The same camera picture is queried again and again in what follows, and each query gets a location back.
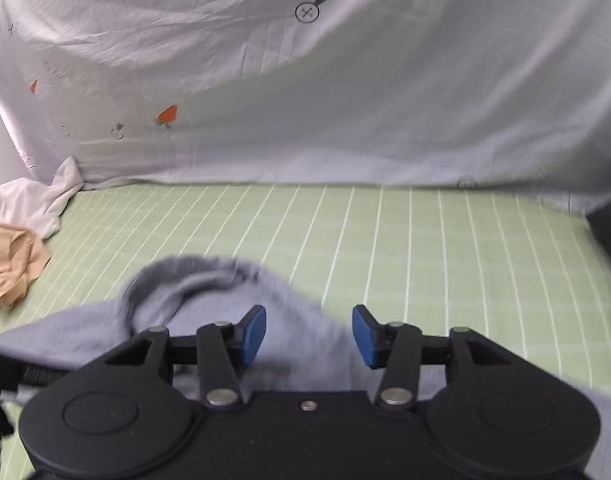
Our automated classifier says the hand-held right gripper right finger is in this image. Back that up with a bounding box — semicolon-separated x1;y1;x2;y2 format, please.
352;304;511;409

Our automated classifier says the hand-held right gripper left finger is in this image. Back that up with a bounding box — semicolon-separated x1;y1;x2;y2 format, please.
102;304;268;408

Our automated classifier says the grey zip hoodie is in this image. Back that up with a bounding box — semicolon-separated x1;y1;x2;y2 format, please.
0;255;611;413

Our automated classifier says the green checked bed sheet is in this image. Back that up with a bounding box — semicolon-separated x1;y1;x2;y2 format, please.
0;182;611;480

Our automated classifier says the beige cloth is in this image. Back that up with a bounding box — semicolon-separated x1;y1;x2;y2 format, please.
0;222;52;318

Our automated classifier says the white cloth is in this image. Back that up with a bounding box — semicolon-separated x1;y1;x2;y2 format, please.
0;156;84;239

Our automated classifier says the grey carrot print sheet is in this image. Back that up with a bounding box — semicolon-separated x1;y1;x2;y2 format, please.
0;0;611;221

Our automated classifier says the black cloth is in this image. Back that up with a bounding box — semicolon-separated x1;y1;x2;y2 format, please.
585;199;611;278

